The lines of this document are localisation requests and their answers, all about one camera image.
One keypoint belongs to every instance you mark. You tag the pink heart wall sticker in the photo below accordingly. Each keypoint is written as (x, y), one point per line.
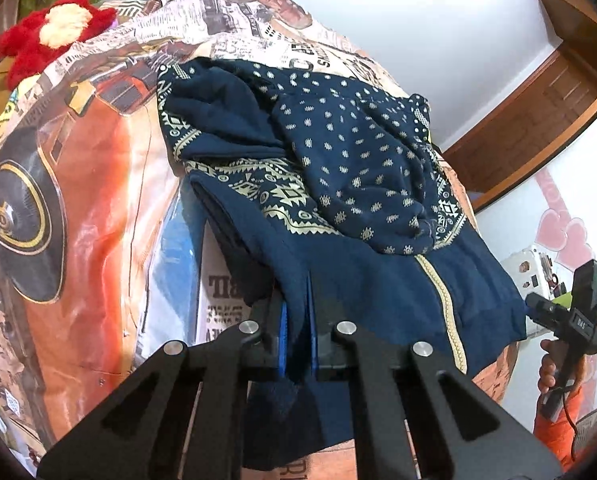
(568, 230)

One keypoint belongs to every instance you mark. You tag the red plush toy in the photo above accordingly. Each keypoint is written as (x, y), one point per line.
(28, 45)

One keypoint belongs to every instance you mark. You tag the wooden door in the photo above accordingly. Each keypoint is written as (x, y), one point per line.
(543, 125)

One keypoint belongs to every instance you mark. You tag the person's right forearm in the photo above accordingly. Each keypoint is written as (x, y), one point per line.
(553, 437)

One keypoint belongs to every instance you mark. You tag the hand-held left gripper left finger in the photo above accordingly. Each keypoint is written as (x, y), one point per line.
(281, 345)

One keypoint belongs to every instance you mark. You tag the printed blanket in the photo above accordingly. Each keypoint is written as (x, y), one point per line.
(93, 185)

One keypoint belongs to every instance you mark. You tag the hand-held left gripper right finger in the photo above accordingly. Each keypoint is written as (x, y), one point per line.
(314, 340)

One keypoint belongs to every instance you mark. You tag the person's right hand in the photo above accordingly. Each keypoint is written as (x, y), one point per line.
(548, 367)

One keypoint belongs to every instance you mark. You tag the navy patterned zip hoodie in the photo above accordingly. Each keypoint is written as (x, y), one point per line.
(358, 170)

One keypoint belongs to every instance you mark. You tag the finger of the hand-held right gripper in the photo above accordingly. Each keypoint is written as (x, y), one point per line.
(539, 307)

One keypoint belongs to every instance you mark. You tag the white wall socket panel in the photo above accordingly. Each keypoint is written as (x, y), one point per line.
(520, 270)

